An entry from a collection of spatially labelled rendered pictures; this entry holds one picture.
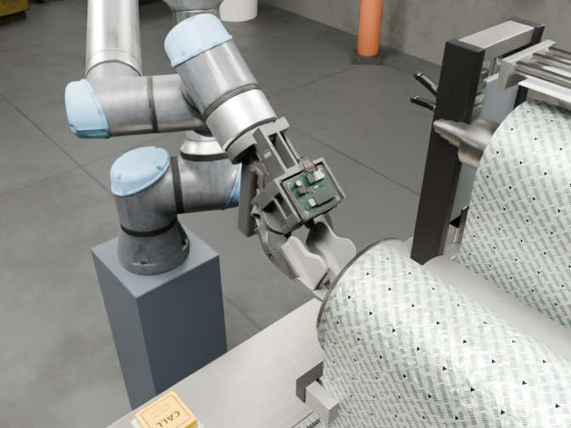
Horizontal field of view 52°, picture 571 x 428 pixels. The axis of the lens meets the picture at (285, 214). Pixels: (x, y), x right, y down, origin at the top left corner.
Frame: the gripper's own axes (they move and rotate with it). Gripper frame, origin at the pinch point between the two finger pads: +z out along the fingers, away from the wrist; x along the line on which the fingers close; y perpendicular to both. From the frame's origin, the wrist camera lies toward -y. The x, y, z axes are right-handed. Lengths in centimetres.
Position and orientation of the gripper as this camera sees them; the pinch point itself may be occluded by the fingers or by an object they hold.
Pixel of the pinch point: (331, 293)
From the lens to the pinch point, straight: 68.8
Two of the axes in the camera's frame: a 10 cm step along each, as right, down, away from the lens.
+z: 5.0, 8.6, -0.9
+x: 7.6, -3.9, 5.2
